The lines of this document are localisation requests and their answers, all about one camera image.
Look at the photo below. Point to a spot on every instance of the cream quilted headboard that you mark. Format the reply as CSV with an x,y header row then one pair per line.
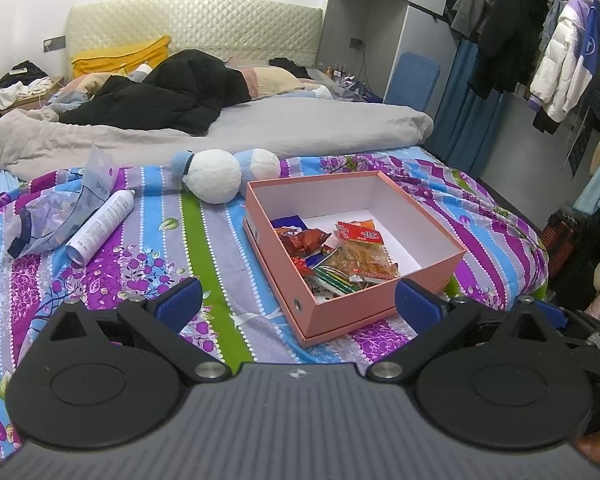
x,y
205,25

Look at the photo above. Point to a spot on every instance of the row of small bottles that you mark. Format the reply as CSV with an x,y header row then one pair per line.
x,y
337,70

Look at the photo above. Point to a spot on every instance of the wooden nightstand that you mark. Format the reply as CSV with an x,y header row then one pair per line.
x,y
30,105

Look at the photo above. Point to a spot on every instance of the white spray can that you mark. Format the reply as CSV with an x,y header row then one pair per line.
x,y
100,225

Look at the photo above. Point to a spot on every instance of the black garment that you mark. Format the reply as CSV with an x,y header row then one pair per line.
x,y
290,65

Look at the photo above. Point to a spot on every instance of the white blue plush toy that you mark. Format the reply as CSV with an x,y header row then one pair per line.
x,y
215,175

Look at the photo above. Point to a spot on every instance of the blue chair back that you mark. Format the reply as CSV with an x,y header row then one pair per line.
x,y
412,80

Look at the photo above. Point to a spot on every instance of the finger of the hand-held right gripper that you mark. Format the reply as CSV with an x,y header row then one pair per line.
x,y
555,314

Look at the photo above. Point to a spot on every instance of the pink cardboard box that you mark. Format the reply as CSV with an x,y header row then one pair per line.
x,y
350,312

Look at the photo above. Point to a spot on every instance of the pink pillow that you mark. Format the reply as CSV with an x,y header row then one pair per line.
x,y
248,82

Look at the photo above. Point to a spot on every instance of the red black bag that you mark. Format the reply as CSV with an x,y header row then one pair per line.
x,y
567,240

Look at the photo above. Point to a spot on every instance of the hanging black coat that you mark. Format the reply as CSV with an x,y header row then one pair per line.
x,y
510,35

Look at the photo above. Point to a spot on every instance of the blue curtain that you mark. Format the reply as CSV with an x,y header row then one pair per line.
x,y
470,115

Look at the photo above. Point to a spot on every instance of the wall outlet with plug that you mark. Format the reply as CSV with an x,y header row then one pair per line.
x,y
355,41

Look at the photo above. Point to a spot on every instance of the grey blanket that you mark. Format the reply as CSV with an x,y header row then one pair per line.
x,y
280,130

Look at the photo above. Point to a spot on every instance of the yellow snack packet red label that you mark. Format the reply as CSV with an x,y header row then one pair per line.
x,y
365,257

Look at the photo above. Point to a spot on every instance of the green striped snack packet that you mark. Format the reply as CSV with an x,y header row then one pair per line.
x,y
337,282

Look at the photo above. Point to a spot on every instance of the black jacket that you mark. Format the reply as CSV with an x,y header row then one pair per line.
x,y
170,95

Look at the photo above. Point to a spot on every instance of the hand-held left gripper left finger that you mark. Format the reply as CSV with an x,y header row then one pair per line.
x,y
180,300

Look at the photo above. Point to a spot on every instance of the blue snack packet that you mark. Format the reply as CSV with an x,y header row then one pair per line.
x,y
290,222

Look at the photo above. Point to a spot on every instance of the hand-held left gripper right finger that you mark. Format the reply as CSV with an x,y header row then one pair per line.
x,y
415,300

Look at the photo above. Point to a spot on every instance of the yellow pillow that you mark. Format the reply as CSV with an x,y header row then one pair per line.
x,y
125,57

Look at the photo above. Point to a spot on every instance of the pile of clothes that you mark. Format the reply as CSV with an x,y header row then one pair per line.
x,y
22,85

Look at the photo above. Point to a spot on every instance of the hanging white purple jacket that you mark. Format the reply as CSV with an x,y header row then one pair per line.
x,y
565,60

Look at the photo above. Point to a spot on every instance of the floral bed sheet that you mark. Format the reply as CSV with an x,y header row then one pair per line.
x,y
145,260

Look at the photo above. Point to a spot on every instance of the beige pillow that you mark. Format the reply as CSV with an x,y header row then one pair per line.
x,y
275,80

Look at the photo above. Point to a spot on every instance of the grey white cabinet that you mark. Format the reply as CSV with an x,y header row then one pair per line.
x,y
380,10

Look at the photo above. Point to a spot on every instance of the red foil snack packet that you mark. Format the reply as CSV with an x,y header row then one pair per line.
x,y
301,265

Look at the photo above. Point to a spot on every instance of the hanging grey striped jacket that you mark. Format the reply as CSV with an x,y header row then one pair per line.
x,y
480,0

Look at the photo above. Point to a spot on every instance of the dark red snack packet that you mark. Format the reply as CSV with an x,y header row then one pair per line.
x,y
305,242

